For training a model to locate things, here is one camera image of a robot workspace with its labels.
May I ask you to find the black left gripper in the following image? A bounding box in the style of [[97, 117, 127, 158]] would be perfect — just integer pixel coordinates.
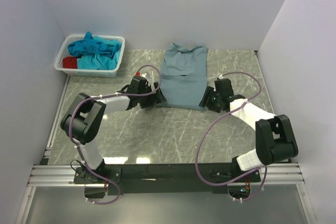
[[138, 82, 166, 109]]

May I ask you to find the grey-blue t shirt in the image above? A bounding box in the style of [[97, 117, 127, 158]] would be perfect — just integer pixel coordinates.
[[158, 43, 207, 111]]

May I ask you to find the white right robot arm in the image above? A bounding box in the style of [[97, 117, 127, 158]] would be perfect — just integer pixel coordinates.
[[199, 78, 299, 182]]

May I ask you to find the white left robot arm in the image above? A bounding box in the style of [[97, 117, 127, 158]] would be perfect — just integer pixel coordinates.
[[60, 75, 167, 183]]

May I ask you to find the light blue t shirt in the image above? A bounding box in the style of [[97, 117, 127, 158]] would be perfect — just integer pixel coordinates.
[[77, 54, 118, 70]]

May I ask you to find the bright blue t shirt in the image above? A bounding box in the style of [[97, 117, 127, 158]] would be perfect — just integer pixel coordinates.
[[67, 31, 122, 58]]

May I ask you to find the red garment in basket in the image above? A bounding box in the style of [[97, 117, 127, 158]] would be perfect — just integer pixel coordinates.
[[62, 57, 78, 69]]

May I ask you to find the black base crossbar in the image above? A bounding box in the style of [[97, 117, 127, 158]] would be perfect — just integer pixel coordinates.
[[73, 163, 261, 198]]

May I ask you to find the white plastic laundry basket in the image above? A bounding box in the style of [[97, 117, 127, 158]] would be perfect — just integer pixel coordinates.
[[54, 34, 125, 78]]

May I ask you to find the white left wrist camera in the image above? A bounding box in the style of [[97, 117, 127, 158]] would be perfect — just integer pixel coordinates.
[[135, 72, 151, 80]]

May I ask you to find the aluminium rail frame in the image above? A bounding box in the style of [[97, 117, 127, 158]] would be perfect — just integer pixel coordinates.
[[27, 163, 305, 187]]

